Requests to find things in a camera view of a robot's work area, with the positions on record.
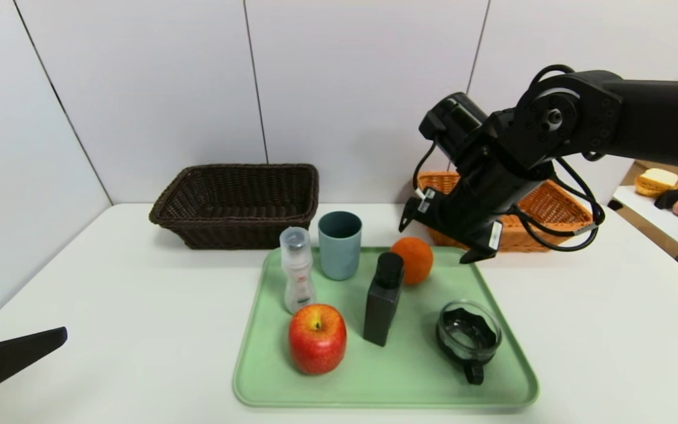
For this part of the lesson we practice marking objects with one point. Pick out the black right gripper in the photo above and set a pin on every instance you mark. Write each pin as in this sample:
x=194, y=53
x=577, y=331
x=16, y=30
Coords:
x=462, y=227

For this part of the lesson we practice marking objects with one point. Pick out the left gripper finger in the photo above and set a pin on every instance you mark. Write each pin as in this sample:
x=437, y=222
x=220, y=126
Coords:
x=3, y=362

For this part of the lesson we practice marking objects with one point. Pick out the orange fruit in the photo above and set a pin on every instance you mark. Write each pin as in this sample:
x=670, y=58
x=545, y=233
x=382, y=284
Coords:
x=415, y=265

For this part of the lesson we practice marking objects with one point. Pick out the black rectangular bottle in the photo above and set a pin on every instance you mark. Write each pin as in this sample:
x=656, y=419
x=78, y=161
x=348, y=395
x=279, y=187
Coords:
x=381, y=312

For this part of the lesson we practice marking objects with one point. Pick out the red apple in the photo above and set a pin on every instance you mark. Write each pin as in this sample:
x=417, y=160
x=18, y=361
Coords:
x=315, y=347

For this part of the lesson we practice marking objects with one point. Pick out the orange wicker basket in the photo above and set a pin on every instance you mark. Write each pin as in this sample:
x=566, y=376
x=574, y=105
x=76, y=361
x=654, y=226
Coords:
x=551, y=203

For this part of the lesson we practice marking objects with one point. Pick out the dark brown wicker basket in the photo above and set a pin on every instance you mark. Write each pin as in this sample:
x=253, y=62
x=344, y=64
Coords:
x=227, y=235

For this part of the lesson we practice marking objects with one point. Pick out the blue-grey plastic cup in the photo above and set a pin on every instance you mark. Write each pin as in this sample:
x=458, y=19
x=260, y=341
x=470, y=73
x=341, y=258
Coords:
x=339, y=259

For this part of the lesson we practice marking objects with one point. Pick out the light green plastic tray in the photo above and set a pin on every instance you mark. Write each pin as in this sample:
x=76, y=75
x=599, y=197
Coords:
x=404, y=365

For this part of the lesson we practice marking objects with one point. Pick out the clear white spray bottle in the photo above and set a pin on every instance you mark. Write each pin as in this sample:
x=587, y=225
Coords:
x=298, y=282

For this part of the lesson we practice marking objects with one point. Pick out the small black floor object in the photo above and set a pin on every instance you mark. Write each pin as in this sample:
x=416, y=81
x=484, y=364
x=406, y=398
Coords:
x=613, y=205

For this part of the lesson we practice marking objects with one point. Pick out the bread slice on side table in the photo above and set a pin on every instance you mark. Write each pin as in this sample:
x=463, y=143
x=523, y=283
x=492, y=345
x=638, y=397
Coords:
x=654, y=182

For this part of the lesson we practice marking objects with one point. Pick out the black wedge-shaped object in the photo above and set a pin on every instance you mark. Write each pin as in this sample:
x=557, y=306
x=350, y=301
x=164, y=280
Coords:
x=668, y=199

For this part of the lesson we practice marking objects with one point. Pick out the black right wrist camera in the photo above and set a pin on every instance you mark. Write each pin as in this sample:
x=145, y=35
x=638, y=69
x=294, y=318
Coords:
x=454, y=121

